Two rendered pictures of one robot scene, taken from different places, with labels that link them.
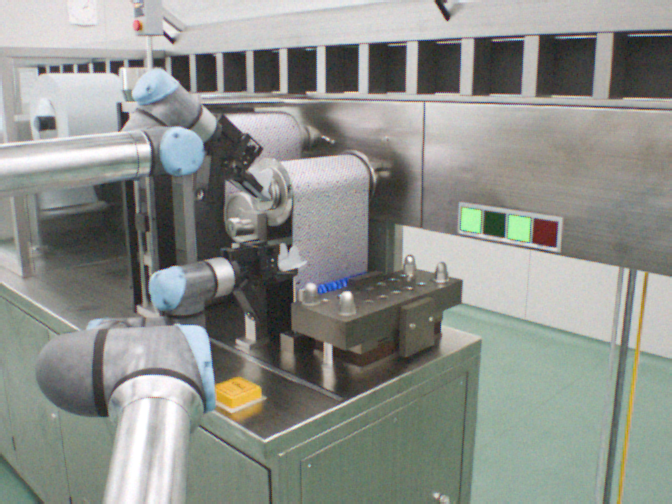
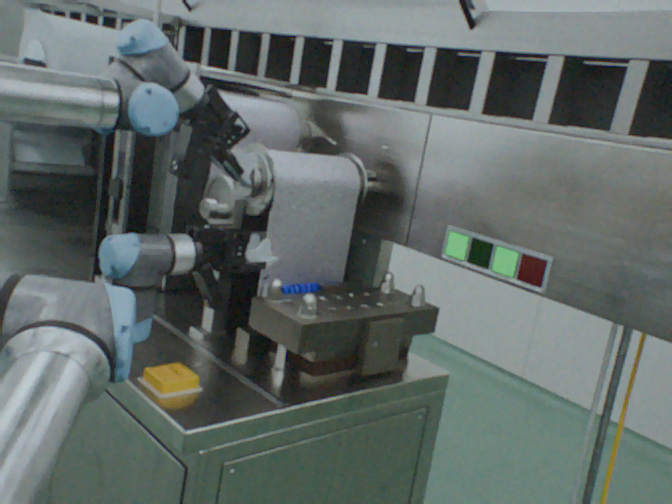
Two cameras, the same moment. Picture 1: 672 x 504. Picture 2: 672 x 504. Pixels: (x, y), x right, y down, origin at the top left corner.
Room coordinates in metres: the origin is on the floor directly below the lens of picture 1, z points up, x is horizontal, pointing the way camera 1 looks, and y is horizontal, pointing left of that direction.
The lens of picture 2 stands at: (-0.01, -0.08, 1.44)
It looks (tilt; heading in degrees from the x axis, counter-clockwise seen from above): 12 degrees down; 1
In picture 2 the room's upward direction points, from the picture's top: 10 degrees clockwise
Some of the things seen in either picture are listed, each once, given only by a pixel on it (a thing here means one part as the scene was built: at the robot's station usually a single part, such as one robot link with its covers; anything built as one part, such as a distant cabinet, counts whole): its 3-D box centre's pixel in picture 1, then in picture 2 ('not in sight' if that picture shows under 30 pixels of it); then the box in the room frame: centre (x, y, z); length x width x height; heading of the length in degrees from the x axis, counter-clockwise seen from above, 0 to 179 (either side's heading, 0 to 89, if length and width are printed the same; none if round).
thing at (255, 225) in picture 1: (250, 280); (216, 267); (1.40, 0.19, 1.05); 0.06 x 0.05 x 0.31; 135
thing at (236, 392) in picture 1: (235, 392); (171, 378); (1.13, 0.19, 0.91); 0.07 x 0.07 x 0.02; 45
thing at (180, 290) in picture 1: (182, 287); (136, 257); (1.17, 0.29, 1.11); 0.11 x 0.08 x 0.09; 135
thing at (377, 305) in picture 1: (381, 303); (348, 315); (1.40, -0.10, 1.00); 0.40 x 0.16 x 0.06; 135
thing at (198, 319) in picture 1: (177, 336); (121, 308); (1.17, 0.30, 1.01); 0.11 x 0.08 x 0.11; 98
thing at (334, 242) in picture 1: (332, 248); (308, 250); (1.45, 0.01, 1.11); 0.23 x 0.01 x 0.18; 135
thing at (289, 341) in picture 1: (332, 327); (294, 333); (1.45, 0.01, 0.92); 0.28 x 0.04 x 0.04; 135
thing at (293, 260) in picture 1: (294, 259); (264, 252); (1.35, 0.09, 1.11); 0.09 x 0.03 x 0.06; 134
